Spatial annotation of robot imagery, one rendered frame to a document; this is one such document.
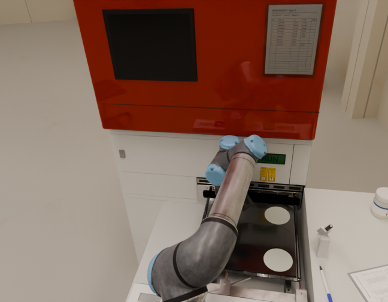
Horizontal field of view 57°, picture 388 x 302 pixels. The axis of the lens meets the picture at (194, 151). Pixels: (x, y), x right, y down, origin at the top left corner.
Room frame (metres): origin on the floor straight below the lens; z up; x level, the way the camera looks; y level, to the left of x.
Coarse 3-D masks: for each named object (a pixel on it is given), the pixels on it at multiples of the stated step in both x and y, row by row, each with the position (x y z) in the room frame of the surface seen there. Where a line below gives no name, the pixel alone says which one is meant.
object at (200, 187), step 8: (200, 184) 1.19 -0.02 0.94; (208, 184) 1.19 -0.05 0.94; (200, 192) 1.19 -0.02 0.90; (248, 192) 1.14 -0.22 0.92; (256, 192) 1.13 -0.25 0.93; (264, 192) 1.12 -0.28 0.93; (272, 192) 1.12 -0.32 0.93; (280, 192) 1.11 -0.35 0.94; (288, 192) 1.10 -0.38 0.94; (296, 192) 1.10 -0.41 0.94; (200, 200) 1.19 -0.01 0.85; (256, 200) 1.14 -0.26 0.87
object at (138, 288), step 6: (132, 288) 0.69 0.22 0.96; (138, 288) 0.68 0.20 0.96; (144, 288) 0.68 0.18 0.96; (132, 294) 0.66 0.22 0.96; (138, 294) 0.66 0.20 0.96; (144, 294) 0.66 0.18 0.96; (150, 294) 0.66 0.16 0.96; (210, 294) 0.65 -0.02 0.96; (216, 294) 0.65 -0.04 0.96; (132, 300) 0.64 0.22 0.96; (138, 300) 0.65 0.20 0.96; (144, 300) 0.64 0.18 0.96; (150, 300) 0.64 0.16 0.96; (156, 300) 0.64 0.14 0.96; (210, 300) 0.63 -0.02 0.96; (216, 300) 0.63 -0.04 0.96; (222, 300) 0.62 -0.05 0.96; (228, 300) 0.62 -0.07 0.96; (234, 300) 0.62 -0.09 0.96; (240, 300) 0.62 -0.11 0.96; (246, 300) 0.62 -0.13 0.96; (252, 300) 0.62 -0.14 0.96; (258, 300) 0.62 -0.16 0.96
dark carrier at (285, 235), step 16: (208, 208) 1.08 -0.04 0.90; (256, 208) 1.07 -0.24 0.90; (288, 208) 1.05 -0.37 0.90; (240, 224) 0.98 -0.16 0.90; (256, 224) 0.98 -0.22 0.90; (272, 224) 0.97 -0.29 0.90; (288, 224) 0.97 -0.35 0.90; (240, 240) 0.90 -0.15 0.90; (256, 240) 0.90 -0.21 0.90; (272, 240) 0.89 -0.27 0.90; (288, 240) 0.89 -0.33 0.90; (240, 256) 0.83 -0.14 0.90; (256, 256) 0.82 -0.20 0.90; (256, 272) 0.76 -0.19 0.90; (272, 272) 0.75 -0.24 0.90; (288, 272) 0.75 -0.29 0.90
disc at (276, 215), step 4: (272, 208) 1.06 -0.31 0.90; (276, 208) 1.06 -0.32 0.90; (280, 208) 1.06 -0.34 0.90; (268, 212) 1.04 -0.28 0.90; (272, 212) 1.04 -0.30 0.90; (276, 212) 1.03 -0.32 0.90; (280, 212) 1.03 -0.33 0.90; (284, 212) 1.03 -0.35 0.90; (288, 212) 1.03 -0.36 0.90; (268, 216) 1.01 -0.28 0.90; (272, 216) 1.01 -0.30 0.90; (276, 216) 1.01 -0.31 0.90; (280, 216) 1.01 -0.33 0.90; (284, 216) 1.01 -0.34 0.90; (288, 216) 1.01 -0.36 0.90; (268, 220) 1.00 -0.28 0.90; (272, 220) 0.99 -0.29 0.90; (276, 220) 0.99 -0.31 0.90; (280, 220) 0.99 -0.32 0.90; (284, 220) 0.99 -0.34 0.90; (288, 220) 0.99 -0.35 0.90; (280, 224) 0.97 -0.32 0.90
